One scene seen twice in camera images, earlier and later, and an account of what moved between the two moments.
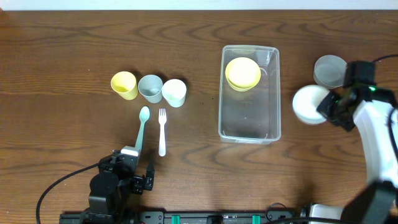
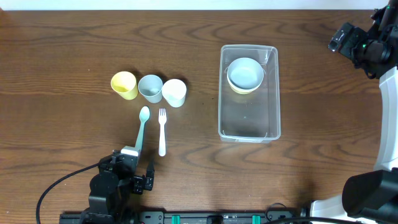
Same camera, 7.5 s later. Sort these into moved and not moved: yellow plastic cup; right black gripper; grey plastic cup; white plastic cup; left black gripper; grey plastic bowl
Moved: grey plastic bowl; right black gripper
Not moved: grey plastic cup; white plastic cup; yellow plastic cup; left black gripper
